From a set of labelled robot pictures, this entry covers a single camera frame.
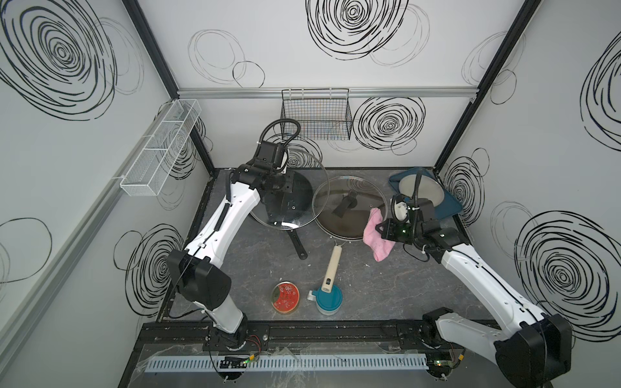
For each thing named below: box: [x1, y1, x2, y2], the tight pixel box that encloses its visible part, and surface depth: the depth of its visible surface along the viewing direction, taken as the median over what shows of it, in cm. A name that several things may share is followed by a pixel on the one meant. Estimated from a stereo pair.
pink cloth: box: [362, 207, 396, 262], surface depth 80 cm
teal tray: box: [388, 167, 463, 220], surface depth 108 cm
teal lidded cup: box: [307, 284, 343, 317], surface depth 75 cm
